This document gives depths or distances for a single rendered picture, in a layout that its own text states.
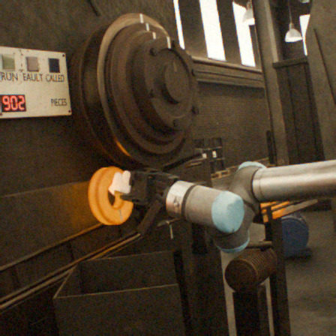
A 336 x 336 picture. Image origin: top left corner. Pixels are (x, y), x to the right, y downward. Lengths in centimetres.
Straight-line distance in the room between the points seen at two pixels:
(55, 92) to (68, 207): 31
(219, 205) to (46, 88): 56
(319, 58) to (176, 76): 277
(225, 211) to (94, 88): 48
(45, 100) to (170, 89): 35
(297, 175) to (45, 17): 81
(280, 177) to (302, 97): 441
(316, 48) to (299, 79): 151
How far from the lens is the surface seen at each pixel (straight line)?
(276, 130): 1031
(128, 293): 76
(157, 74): 135
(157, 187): 119
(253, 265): 162
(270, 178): 117
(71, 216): 127
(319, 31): 412
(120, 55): 132
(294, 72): 558
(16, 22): 132
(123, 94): 128
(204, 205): 109
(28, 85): 126
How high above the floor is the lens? 93
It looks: 3 degrees down
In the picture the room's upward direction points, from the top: 8 degrees counter-clockwise
